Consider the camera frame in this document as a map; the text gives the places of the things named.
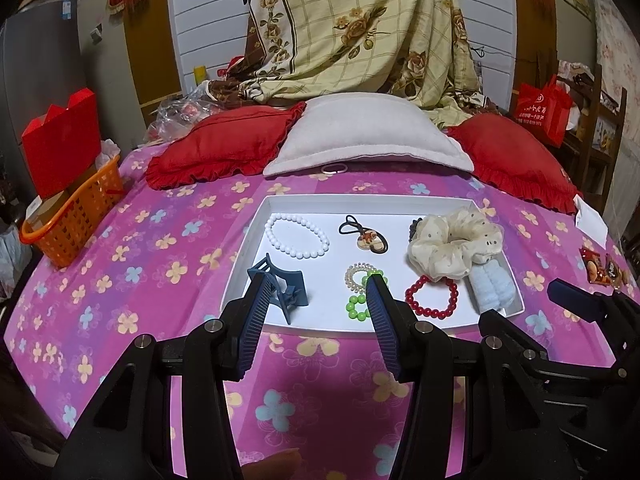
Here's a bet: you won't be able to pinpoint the person's left hand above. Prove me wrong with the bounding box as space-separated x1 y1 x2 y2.
240 447 302 480

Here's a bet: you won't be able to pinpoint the red bead bracelet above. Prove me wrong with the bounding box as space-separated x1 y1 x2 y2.
404 275 459 320

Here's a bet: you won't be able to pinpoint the red shopping bag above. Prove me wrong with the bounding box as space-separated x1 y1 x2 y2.
515 75 575 148

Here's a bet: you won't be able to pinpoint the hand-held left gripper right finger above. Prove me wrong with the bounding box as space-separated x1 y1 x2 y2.
366 274 568 480

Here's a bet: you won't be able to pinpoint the white paper sheet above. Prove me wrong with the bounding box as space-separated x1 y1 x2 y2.
572 194 609 250

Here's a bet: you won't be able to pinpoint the red snack packets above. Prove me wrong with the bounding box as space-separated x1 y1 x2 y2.
579 246 632 290

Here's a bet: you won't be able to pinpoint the gold spiral hair tie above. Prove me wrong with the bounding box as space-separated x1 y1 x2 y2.
344 261 373 292

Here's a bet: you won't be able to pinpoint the floral checked blanket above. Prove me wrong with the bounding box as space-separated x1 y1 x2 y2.
207 0 496 128

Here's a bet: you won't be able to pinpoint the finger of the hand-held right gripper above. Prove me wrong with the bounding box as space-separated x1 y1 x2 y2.
546 279 640 331
478 309 640 413

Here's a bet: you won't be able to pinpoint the light blue hair clip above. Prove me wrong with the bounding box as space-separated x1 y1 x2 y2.
469 259 518 317

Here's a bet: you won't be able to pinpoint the cream dotted scrunchie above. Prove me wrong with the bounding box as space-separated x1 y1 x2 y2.
407 208 503 283

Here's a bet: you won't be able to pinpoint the beige pillow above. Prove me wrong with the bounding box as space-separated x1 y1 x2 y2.
262 92 475 178

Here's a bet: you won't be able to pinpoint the grey refrigerator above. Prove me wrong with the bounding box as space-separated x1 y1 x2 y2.
0 0 96 201

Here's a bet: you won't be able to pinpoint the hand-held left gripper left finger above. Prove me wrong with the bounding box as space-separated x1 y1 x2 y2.
52 271 273 480

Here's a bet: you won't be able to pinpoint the hair tie with charm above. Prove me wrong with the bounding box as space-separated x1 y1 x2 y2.
338 215 390 255

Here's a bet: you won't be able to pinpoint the orange plastic basket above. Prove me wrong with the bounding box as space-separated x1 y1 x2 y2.
20 154 123 268

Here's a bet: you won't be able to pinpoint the red frilled pillow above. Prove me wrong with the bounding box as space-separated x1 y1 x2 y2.
447 112 583 215
145 101 307 191

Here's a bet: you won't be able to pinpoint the white slatted headboard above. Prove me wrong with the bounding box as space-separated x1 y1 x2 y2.
165 0 518 111

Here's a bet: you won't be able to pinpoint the green bead bracelet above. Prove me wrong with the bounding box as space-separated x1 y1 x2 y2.
345 270 390 322

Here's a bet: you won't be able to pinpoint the white bead bracelet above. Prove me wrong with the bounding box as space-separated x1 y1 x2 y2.
264 213 331 259

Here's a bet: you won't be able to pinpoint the white shallow tray box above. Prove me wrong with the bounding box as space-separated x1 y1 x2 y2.
222 193 526 333

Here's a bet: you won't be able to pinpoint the clear plastic bags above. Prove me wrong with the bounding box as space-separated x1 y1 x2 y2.
145 82 221 147

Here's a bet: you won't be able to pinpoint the wooden chair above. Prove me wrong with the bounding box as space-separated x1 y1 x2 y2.
555 62 628 211

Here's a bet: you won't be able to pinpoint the red paper bag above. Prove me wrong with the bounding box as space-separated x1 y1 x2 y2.
21 87 103 200

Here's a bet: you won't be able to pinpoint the pink floral bedsheet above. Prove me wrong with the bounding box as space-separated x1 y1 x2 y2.
0 140 633 480

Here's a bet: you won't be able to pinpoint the blue hair claw clip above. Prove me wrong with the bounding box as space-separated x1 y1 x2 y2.
246 253 310 322

